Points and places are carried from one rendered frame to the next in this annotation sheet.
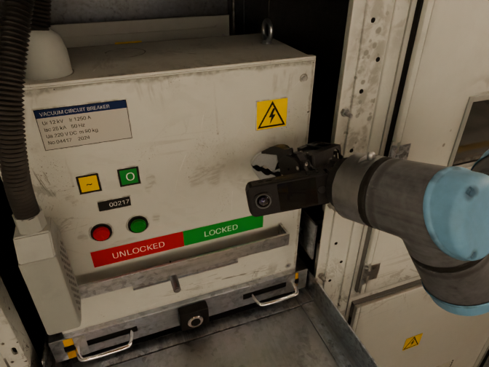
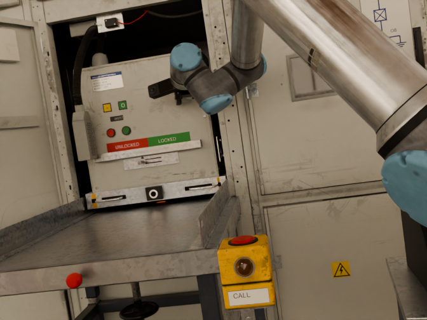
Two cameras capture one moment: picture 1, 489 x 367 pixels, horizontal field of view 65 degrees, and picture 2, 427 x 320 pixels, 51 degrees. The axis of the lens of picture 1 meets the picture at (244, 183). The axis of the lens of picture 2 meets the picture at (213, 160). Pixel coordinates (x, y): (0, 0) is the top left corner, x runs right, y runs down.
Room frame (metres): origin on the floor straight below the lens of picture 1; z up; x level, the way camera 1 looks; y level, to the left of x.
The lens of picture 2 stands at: (-0.83, -0.87, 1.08)
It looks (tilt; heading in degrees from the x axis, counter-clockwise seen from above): 3 degrees down; 28
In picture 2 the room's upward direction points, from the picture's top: 8 degrees counter-clockwise
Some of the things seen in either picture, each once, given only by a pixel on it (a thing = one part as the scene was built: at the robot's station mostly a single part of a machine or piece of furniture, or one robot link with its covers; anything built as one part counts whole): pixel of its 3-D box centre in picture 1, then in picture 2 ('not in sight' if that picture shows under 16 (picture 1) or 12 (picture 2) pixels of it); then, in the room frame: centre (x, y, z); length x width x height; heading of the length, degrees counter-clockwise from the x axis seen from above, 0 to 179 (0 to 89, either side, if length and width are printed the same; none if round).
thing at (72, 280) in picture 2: not in sight; (75, 279); (-0.15, -0.15, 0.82); 0.04 x 0.03 x 0.03; 20
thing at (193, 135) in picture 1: (180, 212); (145, 125); (0.54, 0.11, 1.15); 0.48 x 0.01 x 0.48; 111
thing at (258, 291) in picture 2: not in sight; (247, 270); (-0.17, -0.56, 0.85); 0.08 x 0.08 x 0.10; 20
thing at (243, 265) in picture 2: not in sight; (244, 268); (-0.22, -0.58, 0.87); 0.03 x 0.01 x 0.03; 110
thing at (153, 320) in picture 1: (189, 303); (156, 192); (0.56, 0.12, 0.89); 0.54 x 0.05 x 0.06; 111
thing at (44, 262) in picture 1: (50, 272); (84, 136); (0.40, 0.28, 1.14); 0.08 x 0.05 x 0.17; 21
